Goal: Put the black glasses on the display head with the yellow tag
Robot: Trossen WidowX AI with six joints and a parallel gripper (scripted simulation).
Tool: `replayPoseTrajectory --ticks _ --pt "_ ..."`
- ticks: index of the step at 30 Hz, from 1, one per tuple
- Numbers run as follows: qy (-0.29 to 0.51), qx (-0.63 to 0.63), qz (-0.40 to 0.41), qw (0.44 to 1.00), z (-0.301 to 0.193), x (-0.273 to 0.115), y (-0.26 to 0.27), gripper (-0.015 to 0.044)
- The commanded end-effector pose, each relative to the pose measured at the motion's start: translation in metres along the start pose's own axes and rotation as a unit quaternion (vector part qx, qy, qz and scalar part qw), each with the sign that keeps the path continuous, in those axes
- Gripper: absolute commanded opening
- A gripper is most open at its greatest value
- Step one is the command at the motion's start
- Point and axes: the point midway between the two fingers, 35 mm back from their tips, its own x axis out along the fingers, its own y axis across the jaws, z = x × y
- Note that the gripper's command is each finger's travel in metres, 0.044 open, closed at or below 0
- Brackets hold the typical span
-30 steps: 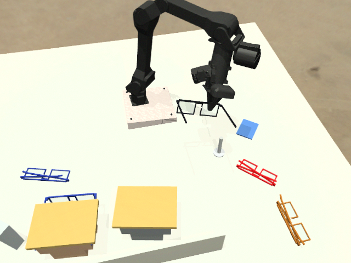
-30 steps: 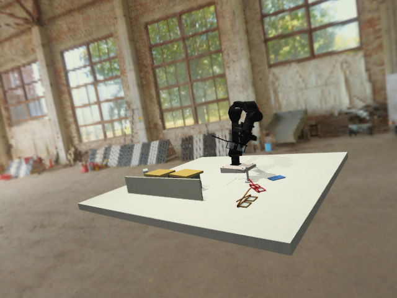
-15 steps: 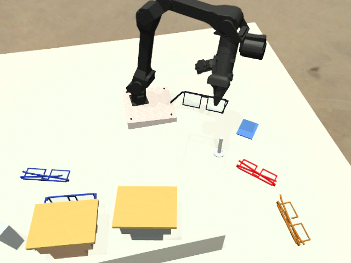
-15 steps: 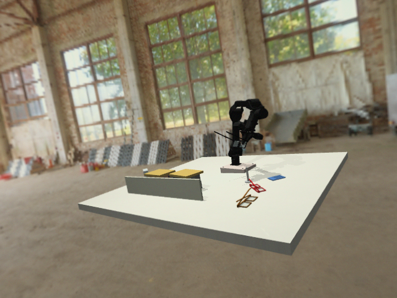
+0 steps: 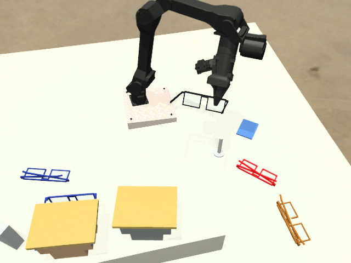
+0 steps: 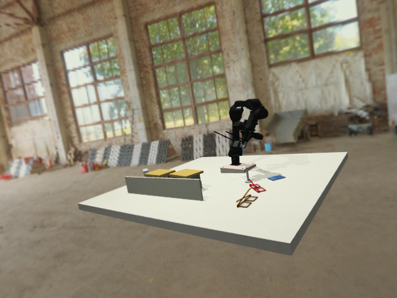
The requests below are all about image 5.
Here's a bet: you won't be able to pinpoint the blue flat square tile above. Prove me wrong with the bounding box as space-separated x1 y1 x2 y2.
236 119 259 140

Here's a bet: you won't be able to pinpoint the grey rectangular panel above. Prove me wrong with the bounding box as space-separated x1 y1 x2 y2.
80 231 226 263

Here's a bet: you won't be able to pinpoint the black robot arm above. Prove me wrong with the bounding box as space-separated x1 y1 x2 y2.
126 0 267 106

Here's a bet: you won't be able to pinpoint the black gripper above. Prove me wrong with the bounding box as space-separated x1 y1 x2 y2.
207 52 236 106

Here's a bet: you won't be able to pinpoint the black glasses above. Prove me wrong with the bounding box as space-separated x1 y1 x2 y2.
170 91 229 114

